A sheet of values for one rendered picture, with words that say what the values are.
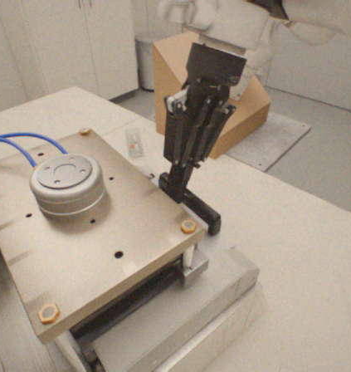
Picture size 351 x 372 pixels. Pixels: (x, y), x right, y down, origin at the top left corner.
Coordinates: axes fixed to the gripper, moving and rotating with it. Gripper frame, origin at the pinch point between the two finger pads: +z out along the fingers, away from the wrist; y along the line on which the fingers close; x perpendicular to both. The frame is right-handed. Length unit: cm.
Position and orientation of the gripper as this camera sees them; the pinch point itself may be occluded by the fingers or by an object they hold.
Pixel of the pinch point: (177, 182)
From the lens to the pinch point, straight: 47.1
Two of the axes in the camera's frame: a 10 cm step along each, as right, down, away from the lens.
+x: -6.1, -5.2, 6.0
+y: 7.4, -1.2, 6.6
